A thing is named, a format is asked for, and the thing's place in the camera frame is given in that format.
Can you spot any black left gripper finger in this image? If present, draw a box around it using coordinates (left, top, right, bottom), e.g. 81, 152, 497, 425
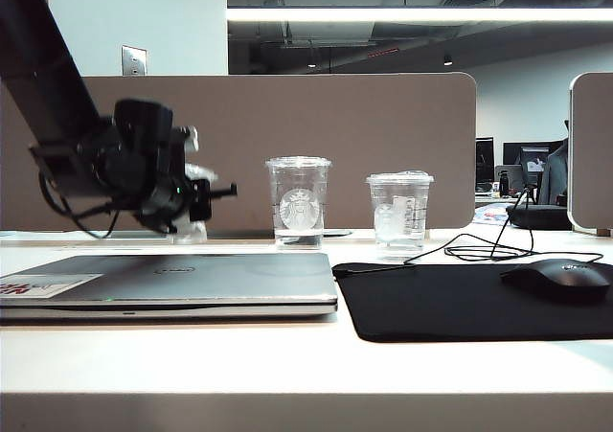
171, 124, 200, 155
190, 178, 238, 223

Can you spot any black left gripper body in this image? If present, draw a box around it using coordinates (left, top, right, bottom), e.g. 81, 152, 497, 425
93, 97, 193, 235

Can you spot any small clear labelled plastic cup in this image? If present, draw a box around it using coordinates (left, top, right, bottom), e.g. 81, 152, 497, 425
170, 161, 220, 245

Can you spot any silver Dell laptop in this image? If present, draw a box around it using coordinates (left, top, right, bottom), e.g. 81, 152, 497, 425
0, 252, 339, 323

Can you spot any tall clear Starbucks logo cup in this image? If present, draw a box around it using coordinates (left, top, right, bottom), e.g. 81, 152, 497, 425
264, 156, 333, 252

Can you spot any medium clear lidded plastic cup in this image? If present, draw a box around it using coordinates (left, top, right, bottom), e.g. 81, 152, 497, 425
364, 171, 435, 263

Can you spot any wide brown desk partition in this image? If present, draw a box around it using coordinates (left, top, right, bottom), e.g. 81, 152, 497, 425
0, 71, 478, 235

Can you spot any long white ceiling light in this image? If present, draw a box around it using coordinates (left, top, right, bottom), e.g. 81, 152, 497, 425
226, 8, 613, 23

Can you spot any black mouse pad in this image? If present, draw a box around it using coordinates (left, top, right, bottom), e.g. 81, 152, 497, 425
330, 261, 613, 345

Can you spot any narrow black computer monitor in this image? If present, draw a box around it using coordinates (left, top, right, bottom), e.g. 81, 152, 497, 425
475, 137, 495, 184

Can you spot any colourful printed paper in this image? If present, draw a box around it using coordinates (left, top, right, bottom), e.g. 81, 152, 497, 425
473, 204, 516, 227

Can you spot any wide black computer monitor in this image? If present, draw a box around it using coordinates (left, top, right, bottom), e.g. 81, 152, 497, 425
502, 140, 566, 184

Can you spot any black pouch bag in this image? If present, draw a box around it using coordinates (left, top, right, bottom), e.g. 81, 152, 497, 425
505, 203, 572, 231

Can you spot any grey office chair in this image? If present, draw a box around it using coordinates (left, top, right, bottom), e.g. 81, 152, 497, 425
538, 139, 571, 208

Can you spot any black computer mouse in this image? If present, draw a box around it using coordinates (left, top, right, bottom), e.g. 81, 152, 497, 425
499, 259, 611, 304

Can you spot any narrow brown desk partition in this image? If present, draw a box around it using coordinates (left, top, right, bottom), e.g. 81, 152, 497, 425
567, 72, 613, 238

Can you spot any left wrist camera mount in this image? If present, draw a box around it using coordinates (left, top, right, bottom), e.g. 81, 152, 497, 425
28, 134, 104, 198

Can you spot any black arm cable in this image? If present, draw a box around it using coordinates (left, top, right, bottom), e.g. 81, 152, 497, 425
38, 171, 124, 240

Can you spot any metal wall switch plate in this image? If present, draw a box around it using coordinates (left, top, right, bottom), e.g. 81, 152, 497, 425
121, 45, 148, 76

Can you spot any black mouse cable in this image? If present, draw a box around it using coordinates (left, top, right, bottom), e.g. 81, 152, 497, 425
403, 185, 605, 266

